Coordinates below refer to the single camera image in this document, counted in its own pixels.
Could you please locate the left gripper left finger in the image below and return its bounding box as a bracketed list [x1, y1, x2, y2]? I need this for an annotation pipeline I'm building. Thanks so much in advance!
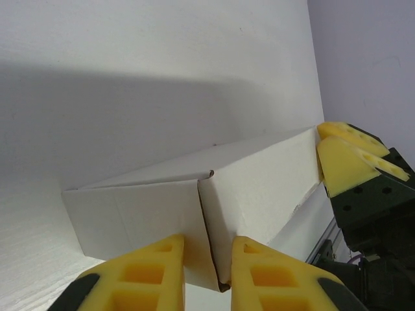
[64, 234, 187, 311]

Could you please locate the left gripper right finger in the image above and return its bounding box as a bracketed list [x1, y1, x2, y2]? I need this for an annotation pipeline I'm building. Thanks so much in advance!
[230, 235, 361, 311]

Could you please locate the aluminium table side rail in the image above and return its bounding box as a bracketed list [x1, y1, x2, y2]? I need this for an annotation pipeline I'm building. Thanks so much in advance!
[303, 219, 345, 265]

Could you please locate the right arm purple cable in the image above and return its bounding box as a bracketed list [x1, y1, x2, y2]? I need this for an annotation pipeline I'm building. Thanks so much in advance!
[346, 251, 368, 264]

